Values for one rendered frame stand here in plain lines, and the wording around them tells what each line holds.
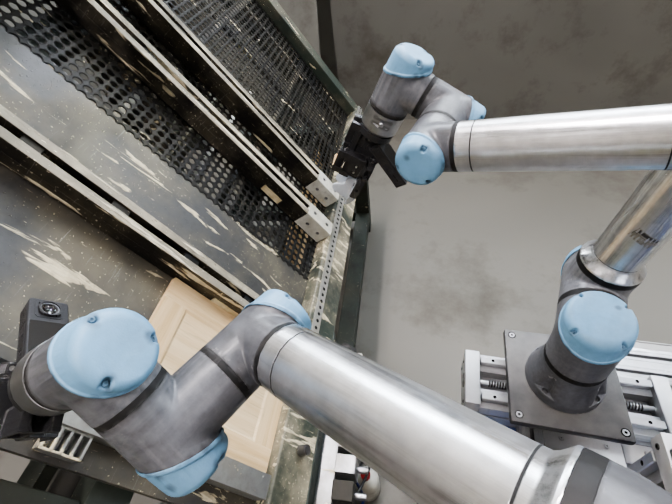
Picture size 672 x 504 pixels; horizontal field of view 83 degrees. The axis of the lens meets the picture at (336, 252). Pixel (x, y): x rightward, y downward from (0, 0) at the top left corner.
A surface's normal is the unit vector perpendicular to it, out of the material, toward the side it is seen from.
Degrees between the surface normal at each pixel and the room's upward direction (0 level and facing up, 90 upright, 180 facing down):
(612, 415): 0
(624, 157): 94
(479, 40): 90
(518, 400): 0
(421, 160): 90
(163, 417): 54
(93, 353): 58
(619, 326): 8
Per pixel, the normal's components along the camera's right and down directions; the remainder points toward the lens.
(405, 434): -0.54, -0.45
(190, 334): 0.77, -0.37
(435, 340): -0.11, -0.70
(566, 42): -0.23, 0.71
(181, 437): 0.54, -0.11
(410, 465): -0.66, -0.11
